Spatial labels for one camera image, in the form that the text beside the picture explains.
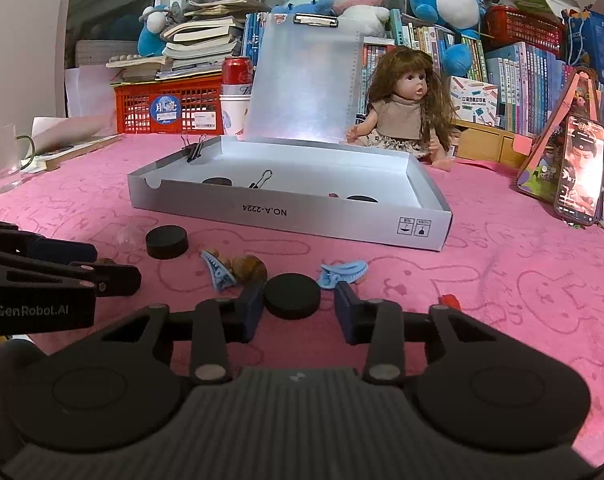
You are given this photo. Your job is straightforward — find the row of shelved books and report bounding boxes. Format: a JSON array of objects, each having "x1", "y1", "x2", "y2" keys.
[{"x1": 244, "y1": 9, "x2": 574, "y2": 137}]

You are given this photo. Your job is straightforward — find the white paper cup stack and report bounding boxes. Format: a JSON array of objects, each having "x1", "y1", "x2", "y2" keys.
[{"x1": 219, "y1": 92, "x2": 253, "y2": 136}]

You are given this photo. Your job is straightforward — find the large black binder clip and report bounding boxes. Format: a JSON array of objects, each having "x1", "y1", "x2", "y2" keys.
[{"x1": 246, "y1": 169, "x2": 274, "y2": 191}]

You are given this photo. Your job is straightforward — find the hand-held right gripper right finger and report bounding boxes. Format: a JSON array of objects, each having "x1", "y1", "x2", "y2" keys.
[{"x1": 334, "y1": 282, "x2": 513, "y2": 385}]

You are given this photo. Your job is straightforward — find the long light blue hair clip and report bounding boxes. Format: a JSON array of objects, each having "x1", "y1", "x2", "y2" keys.
[{"x1": 200, "y1": 250, "x2": 238, "y2": 291}]

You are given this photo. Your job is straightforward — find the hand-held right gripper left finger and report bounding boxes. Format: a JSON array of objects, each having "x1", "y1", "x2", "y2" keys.
[{"x1": 96, "y1": 280, "x2": 266, "y2": 385}]

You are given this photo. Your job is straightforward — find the clear glass cup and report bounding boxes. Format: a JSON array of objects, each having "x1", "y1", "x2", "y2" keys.
[{"x1": 0, "y1": 124, "x2": 23, "y2": 196}]

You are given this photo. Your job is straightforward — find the pile of stacked books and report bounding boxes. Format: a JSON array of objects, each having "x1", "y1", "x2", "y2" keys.
[{"x1": 106, "y1": 0, "x2": 253, "y2": 84}]

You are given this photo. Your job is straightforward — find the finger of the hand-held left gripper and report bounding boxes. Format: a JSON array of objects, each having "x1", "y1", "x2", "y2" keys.
[
  {"x1": 0, "y1": 218, "x2": 99, "y2": 264},
  {"x1": 0, "y1": 251, "x2": 143, "y2": 297}
]

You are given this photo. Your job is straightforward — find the open book with paper cover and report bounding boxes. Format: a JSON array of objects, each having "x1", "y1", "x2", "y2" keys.
[{"x1": 30, "y1": 134, "x2": 123, "y2": 174}]

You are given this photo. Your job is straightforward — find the clear plastic clipboard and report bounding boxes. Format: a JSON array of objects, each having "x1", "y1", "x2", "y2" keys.
[{"x1": 241, "y1": 12, "x2": 363, "y2": 144}]

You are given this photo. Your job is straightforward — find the pink wooden phone stand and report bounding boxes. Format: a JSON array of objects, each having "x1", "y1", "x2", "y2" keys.
[{"x1": 515, "y1": 70, "x2": 604, "y2": 206}]

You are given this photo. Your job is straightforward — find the blue gift bag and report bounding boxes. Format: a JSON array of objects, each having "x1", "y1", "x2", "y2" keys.
[{"x1": 561, "y1": 6, "x2": 604, "y2": 94}]

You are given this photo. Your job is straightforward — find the blue and white plush toy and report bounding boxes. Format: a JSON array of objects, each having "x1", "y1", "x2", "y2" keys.
[{"x1": 137, "y1": 4, "x2": 183, "y2": 57}]

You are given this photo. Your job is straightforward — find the white paper sheets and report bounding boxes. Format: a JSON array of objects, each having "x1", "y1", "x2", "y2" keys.
[{"x1": 31, "y1": 114, "x2": 118, "y2": 154}]

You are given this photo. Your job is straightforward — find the red drink can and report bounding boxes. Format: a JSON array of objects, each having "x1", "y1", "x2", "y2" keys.
[{"x1": 221, "y1": 56, "x2": 254, "y2": 96}]

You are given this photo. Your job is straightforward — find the grey grid board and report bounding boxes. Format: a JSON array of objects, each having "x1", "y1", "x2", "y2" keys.
[{"x1": 75, "y1": 39, "x2": 143, "y2": 67}]

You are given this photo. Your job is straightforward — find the wooden shelf unit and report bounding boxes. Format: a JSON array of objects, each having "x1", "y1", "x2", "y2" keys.
[{"x1": 454, "y1": 119, "x2": 534, "y2": 164}]

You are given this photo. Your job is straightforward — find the pink rabbit print towel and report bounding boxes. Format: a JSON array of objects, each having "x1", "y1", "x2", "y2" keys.
[{"x1": 0, "y1": 132, "x2": 604, "y2": 461}]

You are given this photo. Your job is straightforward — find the small black binder clip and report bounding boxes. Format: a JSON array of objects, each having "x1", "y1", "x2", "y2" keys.
[{"x1": 180, "y1": 133, "x2": 208, "y2": 164}]

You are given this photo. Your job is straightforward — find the red plastic crate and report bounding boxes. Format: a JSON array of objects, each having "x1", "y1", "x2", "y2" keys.
[{"x1": 114, "y1": 73, "x2": 225, "y2": 135}]

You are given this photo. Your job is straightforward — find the doll with brown hair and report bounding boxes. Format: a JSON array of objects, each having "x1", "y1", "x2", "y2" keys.
[{"x1": 345, "y1": 45, "x2": 458, "y2": 171}]

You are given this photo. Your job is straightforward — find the blue claw hair clip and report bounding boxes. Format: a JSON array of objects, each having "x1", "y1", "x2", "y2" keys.
[{"x1": 315, "y1": 258, "x2": 369, "y2": 290}]

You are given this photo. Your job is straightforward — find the white box with colourful print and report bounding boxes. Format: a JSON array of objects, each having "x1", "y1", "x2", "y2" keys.
[{"x1": 449, "y1": 75, "x2": 499, "y2": 126}]

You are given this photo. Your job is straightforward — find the silver cardboard box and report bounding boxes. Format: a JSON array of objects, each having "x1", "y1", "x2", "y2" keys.
[{"x1": 127, "y1": 134, "x2": 453, "y2": 251}]

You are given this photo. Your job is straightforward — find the red mesh basket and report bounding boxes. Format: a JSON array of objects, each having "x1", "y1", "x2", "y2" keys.
[{"x1": 484, "y1": 4, "x2": 566, "y2": 54}]

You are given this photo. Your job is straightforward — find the smartphone with lit screen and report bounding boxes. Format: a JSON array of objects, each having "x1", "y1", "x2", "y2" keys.
[{"x1": 554, "y1": 114, "x2": 604, "y2": 226}]

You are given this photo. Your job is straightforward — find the small blue plush toy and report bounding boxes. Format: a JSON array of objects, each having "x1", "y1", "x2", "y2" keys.
[{"x1": 271, "y1": 0, "x2": 335, "y2": 17}]

